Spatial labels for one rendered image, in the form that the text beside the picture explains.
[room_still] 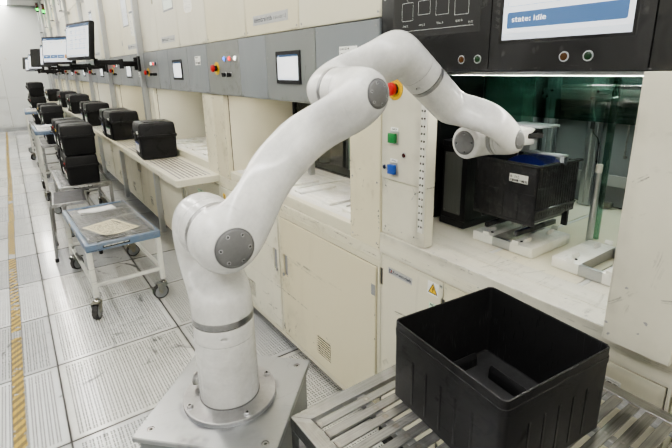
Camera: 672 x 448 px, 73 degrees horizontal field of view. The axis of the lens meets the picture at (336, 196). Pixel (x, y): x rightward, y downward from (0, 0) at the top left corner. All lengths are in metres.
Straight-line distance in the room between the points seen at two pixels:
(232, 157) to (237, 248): 1.92
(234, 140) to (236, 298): 1.86
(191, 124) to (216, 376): 3.36
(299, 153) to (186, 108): 3.32
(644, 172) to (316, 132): 0.60
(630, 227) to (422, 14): 0.75
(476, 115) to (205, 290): 0.72
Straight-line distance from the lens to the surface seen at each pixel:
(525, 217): 1.41
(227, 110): 2.65
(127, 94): 5.56
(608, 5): 1.07
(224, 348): 0.93
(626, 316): 1.08
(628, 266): 1.04
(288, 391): 1.05
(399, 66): 1.01
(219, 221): 0.79
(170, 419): 1.04
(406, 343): 0.94
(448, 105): 1.12
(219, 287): 0.90
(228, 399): 1.00
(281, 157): 0.86
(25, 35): 14.31
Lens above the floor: 1.42
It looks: 16 degrees down
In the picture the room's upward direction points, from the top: 1 degrees counter-clockwise
